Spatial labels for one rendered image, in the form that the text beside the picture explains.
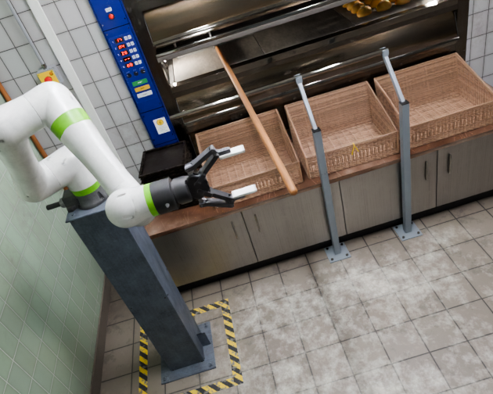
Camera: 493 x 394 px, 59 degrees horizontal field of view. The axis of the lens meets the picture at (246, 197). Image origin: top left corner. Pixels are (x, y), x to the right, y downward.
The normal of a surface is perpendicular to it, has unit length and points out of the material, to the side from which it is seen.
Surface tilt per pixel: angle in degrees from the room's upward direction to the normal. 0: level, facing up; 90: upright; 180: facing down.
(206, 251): 90
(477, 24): 90
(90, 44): 90
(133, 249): 90
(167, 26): 70
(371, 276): 0
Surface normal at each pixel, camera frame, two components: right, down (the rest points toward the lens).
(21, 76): 0.17, 0.58
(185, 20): 0.07, 0.29
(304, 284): -0.25, -0.76
